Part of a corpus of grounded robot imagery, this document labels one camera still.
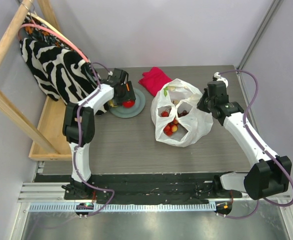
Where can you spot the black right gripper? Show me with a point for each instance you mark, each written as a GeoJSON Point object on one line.
{"type": "Point", "coordinates": [204, 103]}

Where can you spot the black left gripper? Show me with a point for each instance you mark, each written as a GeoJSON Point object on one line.
{"type": "Point", "coordinates": [129, 95]}

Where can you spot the red apple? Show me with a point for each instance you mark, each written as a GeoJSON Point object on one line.
{"type": "Point", "coordinates": [128, 104]}

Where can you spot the dark purple grape bunch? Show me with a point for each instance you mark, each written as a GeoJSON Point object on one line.
{"type": "Point", "coordinates": [183, 113]}

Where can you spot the white lemon print plastic bag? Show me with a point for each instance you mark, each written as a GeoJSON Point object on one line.
{"type": "Point", "coordinates": [175, 116]}

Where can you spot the red yellow strawberry bunch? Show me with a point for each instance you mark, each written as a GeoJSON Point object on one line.
{"type": "Point", "coordinates": [171, 127]}

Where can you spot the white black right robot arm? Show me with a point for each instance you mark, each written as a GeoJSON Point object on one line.
{"type": "Point", "coordinates": [269, 172]}

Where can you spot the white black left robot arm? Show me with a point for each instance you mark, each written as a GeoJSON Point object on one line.
{"type": "Point", "coordinates": [79, 123]}

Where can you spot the grey glass plate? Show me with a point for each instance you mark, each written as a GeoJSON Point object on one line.
{"type": "Point", "coordinates": [125, 113]}

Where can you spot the folded red cloth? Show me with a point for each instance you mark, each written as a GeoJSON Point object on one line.
{"type": "Point", "coordinates": [154, 80]}

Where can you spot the zebra pattern black white garment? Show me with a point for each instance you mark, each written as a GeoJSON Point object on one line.
{"type": "Point", "coordinates": [62, 74]}

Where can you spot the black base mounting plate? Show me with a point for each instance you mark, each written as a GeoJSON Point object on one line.
{"type": "Point", "coordinates": [151, 189]}

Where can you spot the camouflage orange black garment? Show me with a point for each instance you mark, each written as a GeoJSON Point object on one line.
{"type": "Point", "coordinates": [43, 36]}

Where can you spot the pink clothes hanger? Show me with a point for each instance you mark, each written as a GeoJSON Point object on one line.
{"type": "Point", "coordinates": [66, 41]}

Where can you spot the cream clothes hanger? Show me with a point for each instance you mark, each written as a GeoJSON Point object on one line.
{"type": "Point", "coordinates": [41, 20]}

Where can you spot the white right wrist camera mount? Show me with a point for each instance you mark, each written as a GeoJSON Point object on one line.
{"type": "Point", "coordinates": [218, 77]}

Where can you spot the wooden clothes rack frame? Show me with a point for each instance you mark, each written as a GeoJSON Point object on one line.
{"type": "Point", "coordinates": [30, 122]}

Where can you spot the aluminium cable duct rail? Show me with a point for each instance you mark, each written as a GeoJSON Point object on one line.
{"type": "Point", "coordinates": [83, 207]}

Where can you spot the aluminium corner frame profile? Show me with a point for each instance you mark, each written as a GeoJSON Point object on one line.
{"type": "Point", "coordinates": [269, 15]}

